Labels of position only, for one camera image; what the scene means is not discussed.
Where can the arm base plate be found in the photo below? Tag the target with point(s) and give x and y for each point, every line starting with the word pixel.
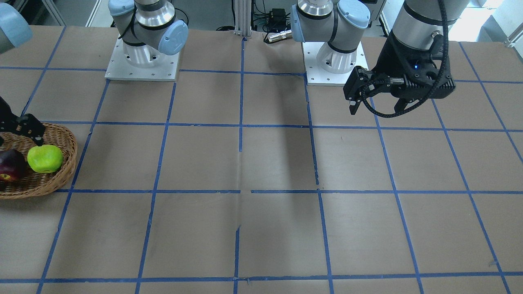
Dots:
pixel 326 67
pixel 143 63

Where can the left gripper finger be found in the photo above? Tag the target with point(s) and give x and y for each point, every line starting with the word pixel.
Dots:
pixel 401 105
pixel 363 84

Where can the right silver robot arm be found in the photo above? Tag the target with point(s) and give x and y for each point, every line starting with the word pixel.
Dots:
pixel 152 34

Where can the wicker basket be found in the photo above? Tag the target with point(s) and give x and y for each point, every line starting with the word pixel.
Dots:
pixel 36 184

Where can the green apple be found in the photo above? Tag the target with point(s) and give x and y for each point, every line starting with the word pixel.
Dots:
pixel 45 159

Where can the aluminium frame post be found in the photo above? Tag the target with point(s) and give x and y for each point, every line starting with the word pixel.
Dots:
pixel 242 18

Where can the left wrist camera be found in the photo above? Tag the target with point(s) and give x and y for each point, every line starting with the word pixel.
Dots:
pixel 442 87

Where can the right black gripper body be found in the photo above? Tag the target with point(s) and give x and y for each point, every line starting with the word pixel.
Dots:
pixel 25 125

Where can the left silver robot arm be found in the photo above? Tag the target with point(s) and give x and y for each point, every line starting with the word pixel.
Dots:
pixel 341 25

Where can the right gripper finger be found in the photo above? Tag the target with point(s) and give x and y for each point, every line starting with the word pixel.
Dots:
pixel 28 126

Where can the dark red apple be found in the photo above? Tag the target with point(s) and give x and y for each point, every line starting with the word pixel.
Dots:
pixel 12 165

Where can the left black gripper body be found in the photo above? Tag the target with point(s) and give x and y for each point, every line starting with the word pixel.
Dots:
pixel 391 58

